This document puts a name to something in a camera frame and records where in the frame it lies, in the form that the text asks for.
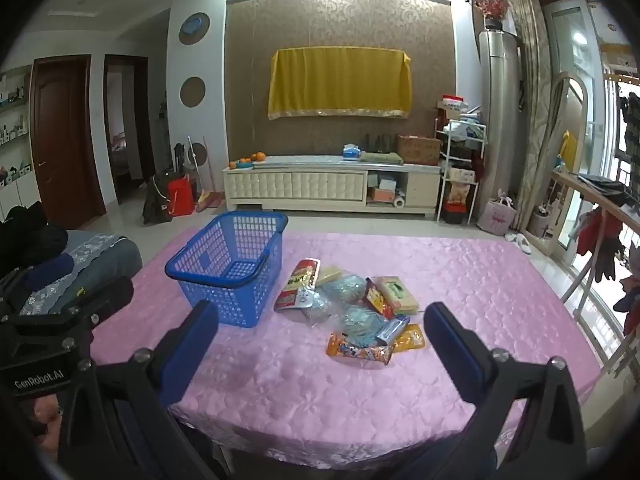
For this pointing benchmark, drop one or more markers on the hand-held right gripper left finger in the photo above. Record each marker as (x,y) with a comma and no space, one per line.
(192,345)

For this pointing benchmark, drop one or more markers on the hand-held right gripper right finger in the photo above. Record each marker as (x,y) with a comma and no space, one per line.
(452,345)

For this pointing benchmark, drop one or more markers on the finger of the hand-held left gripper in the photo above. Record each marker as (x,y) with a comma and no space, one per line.
(110,296)

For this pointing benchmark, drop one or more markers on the orange yellow snack packet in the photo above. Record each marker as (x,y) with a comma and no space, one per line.
(412,337)

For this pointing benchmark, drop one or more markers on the blue plastic basket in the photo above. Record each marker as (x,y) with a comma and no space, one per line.
(235,305)

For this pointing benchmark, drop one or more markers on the cream cracker packet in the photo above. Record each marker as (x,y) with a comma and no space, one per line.
(330,275)

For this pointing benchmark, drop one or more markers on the person's left hand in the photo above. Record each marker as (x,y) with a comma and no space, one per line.
(47,415)

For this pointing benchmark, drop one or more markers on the grey patterned sofa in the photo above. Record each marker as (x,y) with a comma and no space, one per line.
(100,260)

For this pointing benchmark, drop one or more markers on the dark blue cloth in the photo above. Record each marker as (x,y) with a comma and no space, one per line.
(50,270)

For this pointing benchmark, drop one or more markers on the green tissue packet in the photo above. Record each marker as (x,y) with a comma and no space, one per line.
(397,296)

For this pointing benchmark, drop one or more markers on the pink quilted table cover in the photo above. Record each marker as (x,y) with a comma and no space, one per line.
(450,270)

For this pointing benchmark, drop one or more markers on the small red snack packet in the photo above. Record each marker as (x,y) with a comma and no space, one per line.
(374,300)

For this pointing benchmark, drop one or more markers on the black clothes pile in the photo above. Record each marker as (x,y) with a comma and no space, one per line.
(30,245)

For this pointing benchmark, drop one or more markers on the orange cartoon snack packet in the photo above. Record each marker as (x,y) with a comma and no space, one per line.
(357,350)

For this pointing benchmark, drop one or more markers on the black bag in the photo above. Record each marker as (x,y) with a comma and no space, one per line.
(155,200)

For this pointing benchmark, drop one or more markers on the red bag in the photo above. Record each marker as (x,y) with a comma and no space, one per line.
(180,197)

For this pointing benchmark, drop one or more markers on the large red snack packet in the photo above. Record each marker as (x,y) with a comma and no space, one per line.
(300,285)

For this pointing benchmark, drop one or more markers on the white slipper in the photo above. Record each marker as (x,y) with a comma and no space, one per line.
(524,244)
(512,236)

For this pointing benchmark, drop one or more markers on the pink shopping bag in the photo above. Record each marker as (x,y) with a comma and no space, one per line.
(497,217)

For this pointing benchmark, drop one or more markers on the pink broom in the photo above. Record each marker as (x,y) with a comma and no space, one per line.
(207,201)

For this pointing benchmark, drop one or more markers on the orange printed bag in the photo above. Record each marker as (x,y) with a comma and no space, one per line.
(457,195)

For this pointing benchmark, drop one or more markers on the white paper roll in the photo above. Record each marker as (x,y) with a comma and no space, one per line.
(398,202)

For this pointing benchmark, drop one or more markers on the grey waste bin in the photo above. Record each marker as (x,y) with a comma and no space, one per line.
(540,220)

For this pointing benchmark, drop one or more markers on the brown wooden door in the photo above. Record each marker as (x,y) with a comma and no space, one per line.
(65,145)

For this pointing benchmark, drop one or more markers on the white metal shelf rack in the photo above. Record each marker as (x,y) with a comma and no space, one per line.
(437,185)

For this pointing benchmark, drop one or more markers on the orange flat box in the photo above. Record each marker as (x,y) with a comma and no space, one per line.
(381,195)

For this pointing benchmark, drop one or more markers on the grey blue box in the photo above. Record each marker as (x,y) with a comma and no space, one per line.
(386,182)

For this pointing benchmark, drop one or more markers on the black glove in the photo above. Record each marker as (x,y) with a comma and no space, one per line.
(607,257)

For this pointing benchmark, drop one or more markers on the red garment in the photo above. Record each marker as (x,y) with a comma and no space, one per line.
(592,227)

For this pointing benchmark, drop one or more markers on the white tufted media cabinet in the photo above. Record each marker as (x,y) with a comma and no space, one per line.
(300,185)

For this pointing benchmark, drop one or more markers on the brown cardboard box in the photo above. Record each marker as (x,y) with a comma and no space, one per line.
(417,149)

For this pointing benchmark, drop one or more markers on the green folded cloth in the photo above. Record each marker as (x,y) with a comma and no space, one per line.
(381,157)

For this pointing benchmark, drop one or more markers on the black garment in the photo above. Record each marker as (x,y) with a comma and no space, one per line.
(600,185)

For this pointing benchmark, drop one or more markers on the blue tissue box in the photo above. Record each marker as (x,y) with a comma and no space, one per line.
(352,150)

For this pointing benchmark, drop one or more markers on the yellow garment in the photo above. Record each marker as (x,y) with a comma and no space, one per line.
(566,145)

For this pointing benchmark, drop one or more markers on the silver standing air conditioner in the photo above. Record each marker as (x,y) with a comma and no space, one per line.
(500,110)

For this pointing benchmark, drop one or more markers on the red and white box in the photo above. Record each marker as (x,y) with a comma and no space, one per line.
(452,102)

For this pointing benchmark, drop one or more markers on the beige patterned curtain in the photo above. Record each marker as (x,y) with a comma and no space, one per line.
(535,110)

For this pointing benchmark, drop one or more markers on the arched standing mirror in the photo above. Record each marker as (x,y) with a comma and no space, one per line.
(580,110)

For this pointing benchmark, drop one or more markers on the yellow cloth cover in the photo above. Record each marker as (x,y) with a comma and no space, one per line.
(340,85)

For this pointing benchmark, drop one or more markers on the dark hanging clothes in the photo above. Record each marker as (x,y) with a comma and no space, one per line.
(627,115)

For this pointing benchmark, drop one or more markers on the vase of red flowers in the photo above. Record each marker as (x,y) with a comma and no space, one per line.
(492,7)

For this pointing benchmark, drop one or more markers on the wooden rail frame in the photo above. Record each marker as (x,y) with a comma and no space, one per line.
(565,176)

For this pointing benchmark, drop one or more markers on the white wall shelf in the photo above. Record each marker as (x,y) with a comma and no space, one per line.
(12,110)

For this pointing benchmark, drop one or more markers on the blue wall plate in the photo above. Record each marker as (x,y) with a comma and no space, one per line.
(192,25)

